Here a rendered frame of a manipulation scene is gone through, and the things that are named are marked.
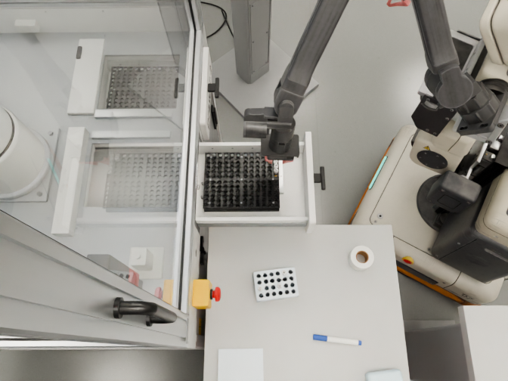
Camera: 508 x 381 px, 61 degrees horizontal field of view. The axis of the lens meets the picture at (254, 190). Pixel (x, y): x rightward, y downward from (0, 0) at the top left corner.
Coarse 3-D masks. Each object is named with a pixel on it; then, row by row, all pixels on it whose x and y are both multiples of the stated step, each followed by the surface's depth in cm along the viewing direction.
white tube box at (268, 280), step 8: (256, 272) 129; (264, 272) 129; (272, 272) 129; (280, 272) 129; (288, 272) 132; (256, 280) 128; (264, 280) 129; (272, 280) 132; (280, 280) 128; (288, 280) 128; (296, 280) 128; (256, 288) 127; (264, 288) 127; (272, 288) 131; (280, 288) 127; (288, 288) 127; (296, 288) 127; (256, 296) 126; (264, 296) 127; (272, 296) 126; (280, 296) 126; (288, 296) 126; (296, 296) 129
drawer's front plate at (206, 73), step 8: (208, 48) 142; (208, 56) 141; (208, 64) 141; (208, 72) 141; (208, 80) 141; (208, 96) 141; (200, 104) 135; (208, 104) 140; (200, 112) 134; (208, 112) 140; (200, 120) 132; (208, 120) 140; (200, 128) 135; (208, 128) 140; (208, 136) 140
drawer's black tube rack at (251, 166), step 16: (208, 160) 134; (224, 160) 131; (240, 160) 131; (256, 160) 131; (272, 160) 131; (208, 176) 133; (224, 176) 132; (240, 176) 129; (256, 176) 132; (272, 176) 129; (208, 192) 130; (224, 192) 130; (240, 192) 127; (256, 192) 130; (272, 192) 127; (208, 208) 126; (224, 208) 126; (240, 208) 128; (256, 208) 129; (272, 208) 128
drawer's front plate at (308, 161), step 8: (304, 136) 134; (304, 152) 134; (304, 160) 134; (312, 160) 127; (304, 168) 134; (312, 168) 127; (304, 176) 134; (312, 176) 126; (304, 184) 135; (312, 184) 125; (312, 192) 124; (312, 200) 123; (312, 208) 122; (312, 216) 121; (312, 224) 121
